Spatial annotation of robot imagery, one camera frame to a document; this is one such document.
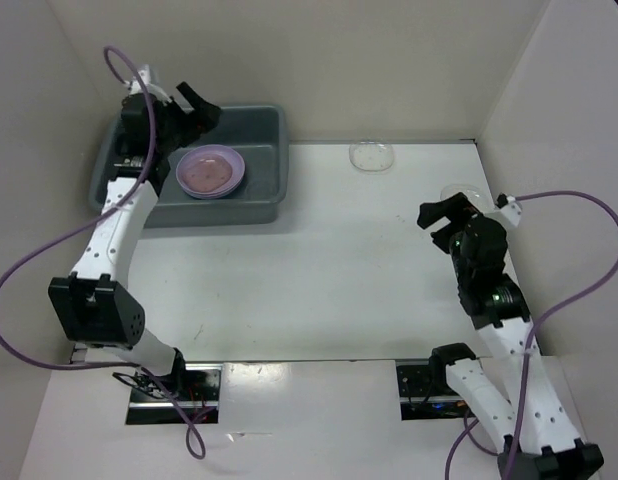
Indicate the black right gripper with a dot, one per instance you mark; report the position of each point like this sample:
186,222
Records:
456,208

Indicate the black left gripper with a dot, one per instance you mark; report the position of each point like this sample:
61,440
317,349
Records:
204,119

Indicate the purple plastic plate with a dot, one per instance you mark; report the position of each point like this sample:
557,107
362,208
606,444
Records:
232,156

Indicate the brown translucent square plate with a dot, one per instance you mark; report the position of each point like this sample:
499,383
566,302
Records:
207,174

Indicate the clear dish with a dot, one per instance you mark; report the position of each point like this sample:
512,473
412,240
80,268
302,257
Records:
371,156

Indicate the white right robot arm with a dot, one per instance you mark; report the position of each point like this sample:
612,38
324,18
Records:
532,433

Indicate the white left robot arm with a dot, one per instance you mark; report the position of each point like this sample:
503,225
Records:
93,303

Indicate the grey plastic bin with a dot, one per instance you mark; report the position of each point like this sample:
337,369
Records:
258,134

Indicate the clear bowl at right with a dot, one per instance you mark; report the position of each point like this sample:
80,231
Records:
477,197

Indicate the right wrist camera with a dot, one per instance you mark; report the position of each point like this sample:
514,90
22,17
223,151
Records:
508,211

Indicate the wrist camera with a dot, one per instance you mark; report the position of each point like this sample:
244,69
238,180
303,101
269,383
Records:
508,211
150,79

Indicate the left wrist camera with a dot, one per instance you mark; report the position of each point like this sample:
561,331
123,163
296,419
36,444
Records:
150,79

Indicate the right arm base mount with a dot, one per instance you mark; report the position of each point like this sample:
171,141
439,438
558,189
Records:
420,398

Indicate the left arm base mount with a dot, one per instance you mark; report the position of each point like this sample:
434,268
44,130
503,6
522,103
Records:
198,398

